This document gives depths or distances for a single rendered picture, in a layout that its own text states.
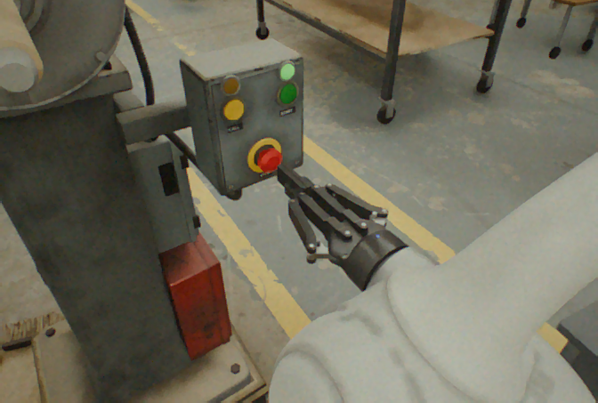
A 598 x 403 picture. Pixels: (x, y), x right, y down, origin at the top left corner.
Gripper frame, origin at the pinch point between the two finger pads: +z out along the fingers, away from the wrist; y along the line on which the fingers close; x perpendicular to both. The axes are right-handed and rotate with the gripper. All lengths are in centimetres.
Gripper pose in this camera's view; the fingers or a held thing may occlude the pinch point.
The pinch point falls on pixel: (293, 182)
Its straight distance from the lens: 61.8
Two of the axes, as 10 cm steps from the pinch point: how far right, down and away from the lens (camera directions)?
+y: 8.3, -3.3, 4.4
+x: 0.0, -8.0, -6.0
